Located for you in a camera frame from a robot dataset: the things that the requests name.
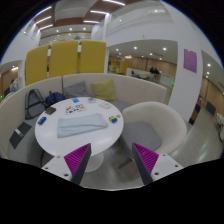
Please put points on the black wallet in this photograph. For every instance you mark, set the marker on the black wallet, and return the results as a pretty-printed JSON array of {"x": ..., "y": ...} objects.
[{"x": 50, "y": 110}]

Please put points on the black laptop on sofa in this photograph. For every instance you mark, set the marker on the black laptop on sofa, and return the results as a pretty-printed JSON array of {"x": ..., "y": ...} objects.
[{"x": 19, "y": 135}]

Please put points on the grey backpack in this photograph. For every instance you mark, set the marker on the grey backpack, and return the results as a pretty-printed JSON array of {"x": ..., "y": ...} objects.
[{"x": 34, "y": 104}]

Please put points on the curved beige sofa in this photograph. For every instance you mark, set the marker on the curved beige sofa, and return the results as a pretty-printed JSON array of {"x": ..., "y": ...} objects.
[{"x": 20, "y": 111}]

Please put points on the yellow partition panel left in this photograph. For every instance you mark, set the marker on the yellow partition panel left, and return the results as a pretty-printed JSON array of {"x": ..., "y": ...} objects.
[{"x": 36, "y": 64}]

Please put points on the purple wall poster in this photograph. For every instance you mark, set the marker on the purple wall poster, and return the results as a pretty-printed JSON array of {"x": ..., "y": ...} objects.
[{"x": 190, "y": 60}]

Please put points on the yellow-green cushion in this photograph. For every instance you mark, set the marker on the yellow-green cushion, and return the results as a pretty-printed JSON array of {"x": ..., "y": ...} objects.
[{"x": 104, "y": 90}]

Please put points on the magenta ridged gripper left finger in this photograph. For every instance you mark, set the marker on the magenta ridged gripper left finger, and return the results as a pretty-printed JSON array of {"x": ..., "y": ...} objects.
[{"x": 77, "y": 161}]

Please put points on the yellow partition panel right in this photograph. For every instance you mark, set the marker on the yellow partition panel right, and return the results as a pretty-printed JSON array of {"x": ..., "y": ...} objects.
[{"x": 92, "y": 56}]

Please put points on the white tub armchair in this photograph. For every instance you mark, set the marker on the white tub armchair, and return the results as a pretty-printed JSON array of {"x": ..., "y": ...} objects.
[{"x": 153, "y": 125}]

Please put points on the small pale card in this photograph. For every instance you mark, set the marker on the small pale card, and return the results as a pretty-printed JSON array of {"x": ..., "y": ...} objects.
[{"x": 92, "y": 99}]

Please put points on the small blue box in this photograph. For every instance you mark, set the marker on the small blue box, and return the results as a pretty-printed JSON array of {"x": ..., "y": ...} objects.
[{"x": 42, "y": 120}]

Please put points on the dark blue bag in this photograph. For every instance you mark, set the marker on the dark blue bag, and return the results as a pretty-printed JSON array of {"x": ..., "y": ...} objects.
[{"x": 54, "y": 97}]

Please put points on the blue and yellow toy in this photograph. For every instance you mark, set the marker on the blue and yellow toy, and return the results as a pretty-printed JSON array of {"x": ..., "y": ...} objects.
[{"x": 114, "y": 119}]

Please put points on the light blue folded towel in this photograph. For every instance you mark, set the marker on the light blue folded towel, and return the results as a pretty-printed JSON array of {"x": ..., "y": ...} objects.
[{"x": 80, "y": 125}]

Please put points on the white booklet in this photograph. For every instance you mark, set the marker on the white booklet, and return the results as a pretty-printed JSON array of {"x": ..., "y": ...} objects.
[{"x": 105, "y": 105}]

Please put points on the colourful sticker sheet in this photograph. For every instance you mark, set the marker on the colourful sticker sheet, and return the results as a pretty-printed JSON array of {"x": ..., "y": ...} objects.
[{"x": 73, "y": 109}]

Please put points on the round white table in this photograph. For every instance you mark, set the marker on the round white table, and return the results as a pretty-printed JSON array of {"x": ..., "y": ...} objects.
[{"x": 100, "y": 140}]

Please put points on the grey cushion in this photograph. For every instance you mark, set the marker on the grey cushion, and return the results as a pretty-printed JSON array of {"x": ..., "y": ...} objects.
[{"x": 76, "y": 90}]

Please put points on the blue card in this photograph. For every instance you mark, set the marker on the blue card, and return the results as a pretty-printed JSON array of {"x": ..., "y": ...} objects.
[{"x": 75, "y": 100}]

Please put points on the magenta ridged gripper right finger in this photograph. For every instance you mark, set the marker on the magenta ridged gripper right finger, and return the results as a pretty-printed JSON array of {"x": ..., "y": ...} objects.
[{"x": 145, "y": 160}]

